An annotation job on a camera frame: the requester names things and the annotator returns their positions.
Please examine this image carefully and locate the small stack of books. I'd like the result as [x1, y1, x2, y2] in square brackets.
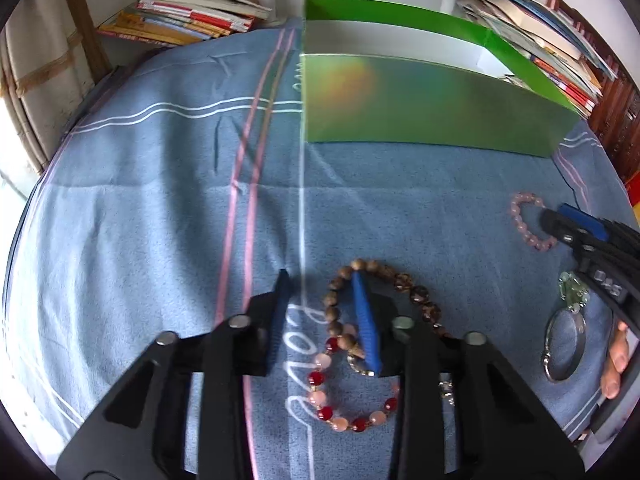
[96, 0, 274, 47]

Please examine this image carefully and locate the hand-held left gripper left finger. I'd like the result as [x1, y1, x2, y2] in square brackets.
[56, 268, 293, 480]

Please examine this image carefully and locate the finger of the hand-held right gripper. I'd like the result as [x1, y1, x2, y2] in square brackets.
[542, 210, 583, 256]
[557, 203, 610, 242]

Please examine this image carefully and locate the silver bangle with green charm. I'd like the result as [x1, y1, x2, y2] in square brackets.
[541, 271, 589, 384]

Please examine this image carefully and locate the brown wooden bead bracelet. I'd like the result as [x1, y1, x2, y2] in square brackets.
[325, 258, 451, 377]

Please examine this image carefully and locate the person's right hand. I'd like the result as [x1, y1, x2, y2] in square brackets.
[600, 321, 632, 401]

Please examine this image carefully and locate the carved red wooden headboard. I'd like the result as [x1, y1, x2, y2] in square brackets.
[547, 0, 640, 186]

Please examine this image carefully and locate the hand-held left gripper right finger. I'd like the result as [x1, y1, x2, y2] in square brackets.
[350, 269, 586, 480]

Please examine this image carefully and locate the blue striped bedsheet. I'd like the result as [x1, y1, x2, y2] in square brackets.
[10, 25, 636, 480]

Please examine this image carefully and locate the pale pink bead bracelet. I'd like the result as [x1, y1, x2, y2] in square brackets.
[510, 191, 558, 252]

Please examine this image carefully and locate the red and pink bead bracelet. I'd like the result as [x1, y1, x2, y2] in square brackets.
[306, 337, 402, 433]

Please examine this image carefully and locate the green cardboard box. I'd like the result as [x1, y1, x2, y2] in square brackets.
[300, 0, 582, 159]

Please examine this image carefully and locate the large stack of books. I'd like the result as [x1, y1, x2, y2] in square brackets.
[447, 0, 619, 120]

